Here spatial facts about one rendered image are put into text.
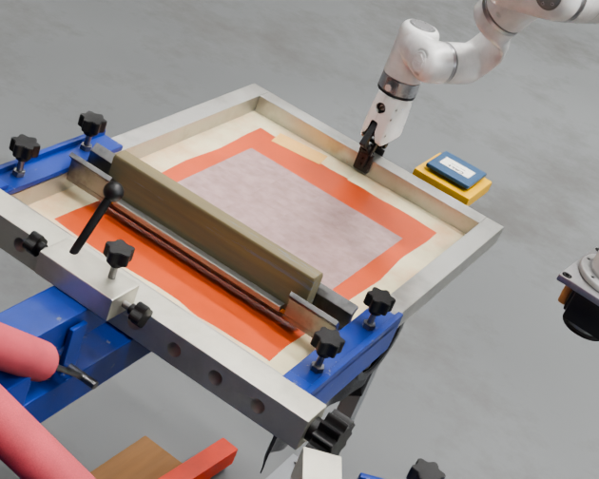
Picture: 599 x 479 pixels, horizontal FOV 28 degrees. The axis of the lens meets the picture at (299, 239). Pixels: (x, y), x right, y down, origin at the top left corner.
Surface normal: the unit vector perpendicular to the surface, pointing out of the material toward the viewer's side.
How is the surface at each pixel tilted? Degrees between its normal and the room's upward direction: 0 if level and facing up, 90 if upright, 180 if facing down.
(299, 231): 0
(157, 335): 90
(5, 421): 56
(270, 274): 90
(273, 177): 0
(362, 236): 0
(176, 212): 90
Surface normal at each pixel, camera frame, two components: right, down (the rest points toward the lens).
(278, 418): -0.49, 0.31
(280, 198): 0.32, -0.81
